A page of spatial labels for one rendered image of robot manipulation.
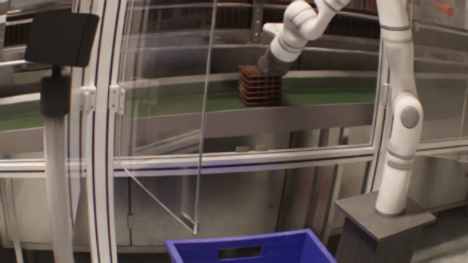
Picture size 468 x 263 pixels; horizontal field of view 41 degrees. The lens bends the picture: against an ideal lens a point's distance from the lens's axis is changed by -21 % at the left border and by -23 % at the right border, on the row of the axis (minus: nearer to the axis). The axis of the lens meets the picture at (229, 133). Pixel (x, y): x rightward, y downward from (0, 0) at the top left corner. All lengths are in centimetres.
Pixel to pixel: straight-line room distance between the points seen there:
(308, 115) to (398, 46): 52
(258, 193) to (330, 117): 44
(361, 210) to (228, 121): 45
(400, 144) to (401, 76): 17
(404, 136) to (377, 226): 24
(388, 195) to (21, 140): 101
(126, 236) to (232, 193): 38
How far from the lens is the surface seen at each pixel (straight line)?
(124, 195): 234
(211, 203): 243
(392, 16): 171
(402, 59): 176
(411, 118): 177
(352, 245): 193
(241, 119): 205
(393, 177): 183
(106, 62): 182
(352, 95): 228
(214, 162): 199
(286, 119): 210
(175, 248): 188
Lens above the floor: 140
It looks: 22 degrees down
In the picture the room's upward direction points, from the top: 6 degrees clockwise
